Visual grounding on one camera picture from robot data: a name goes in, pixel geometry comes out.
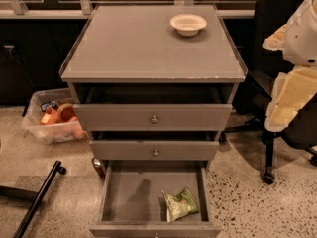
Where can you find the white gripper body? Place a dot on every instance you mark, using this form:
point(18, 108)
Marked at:
point(303, 42)

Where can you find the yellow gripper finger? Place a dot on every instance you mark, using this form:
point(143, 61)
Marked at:
point(275, 41)
point(291, 92)

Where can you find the green jalapeno chip bag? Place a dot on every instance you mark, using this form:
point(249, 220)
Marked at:
point(179, 206)

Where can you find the grey drawer cabinet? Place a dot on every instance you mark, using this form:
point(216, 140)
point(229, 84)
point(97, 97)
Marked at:
point(138, 45)

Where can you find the grey top drawer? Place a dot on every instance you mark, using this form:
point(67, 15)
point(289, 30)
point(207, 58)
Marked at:
point(153, 107)

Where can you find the grey drawer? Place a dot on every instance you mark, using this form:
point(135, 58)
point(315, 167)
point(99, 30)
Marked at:
point(133, 205)
point(156, 145)
point(153, 107)

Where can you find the grey bottom drawer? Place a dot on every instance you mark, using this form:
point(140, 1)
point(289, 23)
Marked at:
point(133, 205)

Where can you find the grey middle drawer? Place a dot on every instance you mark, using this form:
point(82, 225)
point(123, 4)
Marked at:
point(156, 145)

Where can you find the black office chair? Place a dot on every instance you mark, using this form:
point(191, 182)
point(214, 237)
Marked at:
point(255, 94)

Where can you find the white paper bowl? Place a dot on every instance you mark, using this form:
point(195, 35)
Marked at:
point(188, 25)

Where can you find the orange terracotta pot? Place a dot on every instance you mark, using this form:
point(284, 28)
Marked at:
point(65, 112)

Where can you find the dark snack packet in bin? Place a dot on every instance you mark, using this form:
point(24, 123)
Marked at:
point(51, 104)

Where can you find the orange item in bin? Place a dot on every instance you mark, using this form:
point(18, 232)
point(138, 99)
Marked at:
point(49, 117)

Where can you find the clear plastic storage bin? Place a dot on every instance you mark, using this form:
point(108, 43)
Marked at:
point(54, 133)

